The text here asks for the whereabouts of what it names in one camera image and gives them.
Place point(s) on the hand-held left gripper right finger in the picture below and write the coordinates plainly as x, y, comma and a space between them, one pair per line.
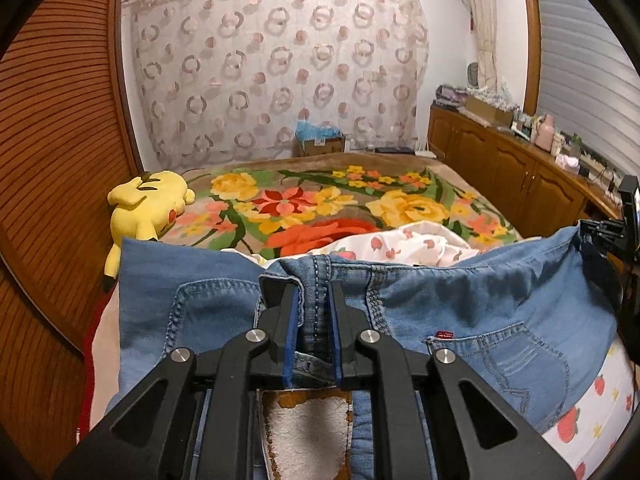
334, 340

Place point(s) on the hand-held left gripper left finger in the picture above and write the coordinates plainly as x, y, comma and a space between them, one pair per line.
289, 350

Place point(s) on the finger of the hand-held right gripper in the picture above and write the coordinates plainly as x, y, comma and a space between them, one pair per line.
602, 237

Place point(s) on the blue denim pants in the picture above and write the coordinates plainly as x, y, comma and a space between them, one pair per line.
500, 300

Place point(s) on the pink bottle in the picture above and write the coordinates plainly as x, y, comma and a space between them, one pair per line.
545, 132

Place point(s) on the wooden cabinet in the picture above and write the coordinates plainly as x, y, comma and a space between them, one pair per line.
500, 160

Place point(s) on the floral blanket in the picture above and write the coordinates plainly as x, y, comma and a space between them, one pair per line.
300, 200

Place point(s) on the grey window blind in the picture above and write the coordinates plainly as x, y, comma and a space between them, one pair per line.
575, 60

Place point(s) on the open cardboard box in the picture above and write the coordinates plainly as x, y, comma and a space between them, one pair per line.
487, 110

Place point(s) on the white strawberry print blanket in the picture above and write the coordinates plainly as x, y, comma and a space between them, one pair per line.
600, 410

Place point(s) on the black flat device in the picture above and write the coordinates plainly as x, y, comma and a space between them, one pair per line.
395, 150

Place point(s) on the yellow plush toy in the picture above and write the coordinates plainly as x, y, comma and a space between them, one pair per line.
150, 200

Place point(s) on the red cloth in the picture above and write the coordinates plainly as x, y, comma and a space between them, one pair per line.
86, 375

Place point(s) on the blue plastic bag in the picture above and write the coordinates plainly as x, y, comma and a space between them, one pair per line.
315, 130

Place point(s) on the white lace curtain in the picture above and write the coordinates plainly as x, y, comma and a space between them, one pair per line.
487, 35

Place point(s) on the circle patterned sheer curtain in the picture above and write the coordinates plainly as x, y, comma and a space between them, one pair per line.
250, 85

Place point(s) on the wooden louvered wardrobe door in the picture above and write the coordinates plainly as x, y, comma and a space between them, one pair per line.
60, 135

